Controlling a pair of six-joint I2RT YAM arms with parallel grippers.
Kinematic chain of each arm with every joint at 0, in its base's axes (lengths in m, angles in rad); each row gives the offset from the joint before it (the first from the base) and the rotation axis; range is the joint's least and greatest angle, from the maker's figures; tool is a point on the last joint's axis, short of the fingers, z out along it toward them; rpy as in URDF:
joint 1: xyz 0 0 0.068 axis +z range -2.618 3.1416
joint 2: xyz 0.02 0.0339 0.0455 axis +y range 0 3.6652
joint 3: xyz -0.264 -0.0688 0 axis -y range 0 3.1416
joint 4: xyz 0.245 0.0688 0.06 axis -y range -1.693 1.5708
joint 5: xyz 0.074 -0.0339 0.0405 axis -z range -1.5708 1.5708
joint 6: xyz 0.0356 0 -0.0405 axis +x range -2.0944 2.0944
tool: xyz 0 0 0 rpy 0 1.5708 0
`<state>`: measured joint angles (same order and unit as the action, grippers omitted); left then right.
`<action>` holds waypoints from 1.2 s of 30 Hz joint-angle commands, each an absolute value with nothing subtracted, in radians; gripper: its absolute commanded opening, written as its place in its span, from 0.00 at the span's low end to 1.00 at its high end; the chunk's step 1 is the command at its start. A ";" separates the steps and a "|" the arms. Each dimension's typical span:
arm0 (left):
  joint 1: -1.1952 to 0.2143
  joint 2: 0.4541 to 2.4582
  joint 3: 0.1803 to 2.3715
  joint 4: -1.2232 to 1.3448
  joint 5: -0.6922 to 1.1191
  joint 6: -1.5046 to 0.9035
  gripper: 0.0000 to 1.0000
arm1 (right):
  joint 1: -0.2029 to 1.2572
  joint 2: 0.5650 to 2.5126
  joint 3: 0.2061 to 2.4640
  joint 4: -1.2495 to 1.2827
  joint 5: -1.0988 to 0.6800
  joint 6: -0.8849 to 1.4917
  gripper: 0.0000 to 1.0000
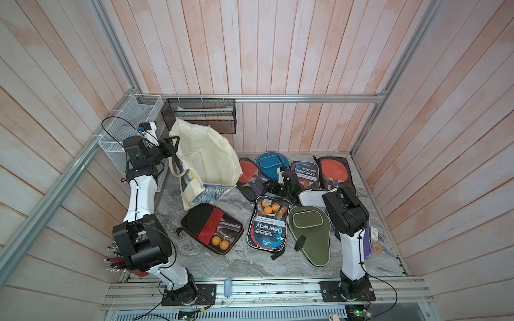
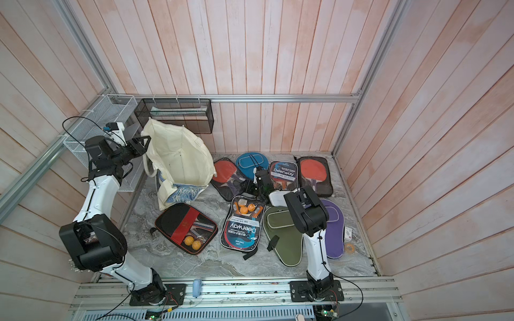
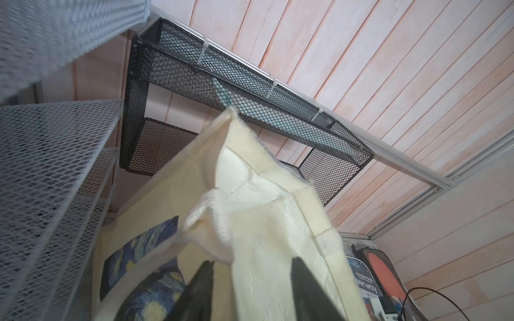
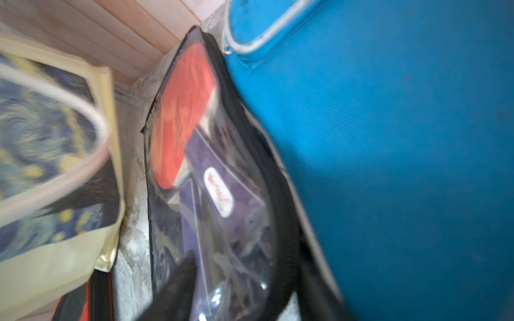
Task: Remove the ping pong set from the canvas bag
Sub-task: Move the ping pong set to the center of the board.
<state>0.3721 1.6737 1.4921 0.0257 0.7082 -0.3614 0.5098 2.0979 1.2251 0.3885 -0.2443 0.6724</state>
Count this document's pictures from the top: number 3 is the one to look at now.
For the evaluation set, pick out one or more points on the black mesh wall basket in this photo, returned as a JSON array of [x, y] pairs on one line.
[[168, 56]]

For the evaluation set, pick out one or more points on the red paddle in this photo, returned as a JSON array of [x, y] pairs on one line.
[[392, 291]]

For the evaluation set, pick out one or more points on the Deerway paddle set clear case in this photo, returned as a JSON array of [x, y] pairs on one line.
[[368, 288]]

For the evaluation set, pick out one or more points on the cream canvas tote bag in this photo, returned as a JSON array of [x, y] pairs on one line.
[[223, 198]]

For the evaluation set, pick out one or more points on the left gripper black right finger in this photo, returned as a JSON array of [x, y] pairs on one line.
[[310, 300]]

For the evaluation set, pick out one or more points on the white wire mesh shelf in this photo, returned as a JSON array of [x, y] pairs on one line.
[[54, 158]]

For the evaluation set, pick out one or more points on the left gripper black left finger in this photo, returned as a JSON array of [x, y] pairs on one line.
[[196, 301]]

